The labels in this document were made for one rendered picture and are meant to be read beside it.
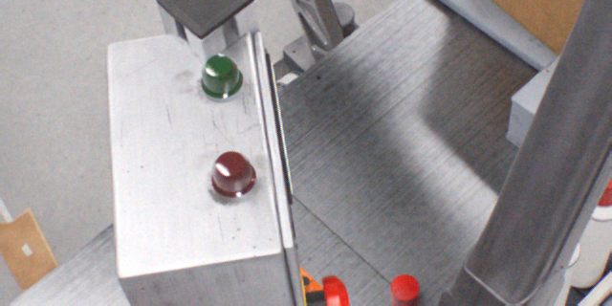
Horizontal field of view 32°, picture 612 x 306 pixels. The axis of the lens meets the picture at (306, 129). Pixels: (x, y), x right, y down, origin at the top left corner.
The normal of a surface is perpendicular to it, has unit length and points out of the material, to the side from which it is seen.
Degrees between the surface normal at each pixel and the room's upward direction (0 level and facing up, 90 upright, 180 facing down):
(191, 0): 0
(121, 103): 0
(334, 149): 0
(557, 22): 90
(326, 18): 65
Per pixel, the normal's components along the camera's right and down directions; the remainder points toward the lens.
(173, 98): -0.07, -0.56
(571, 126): -0.69, 0.24
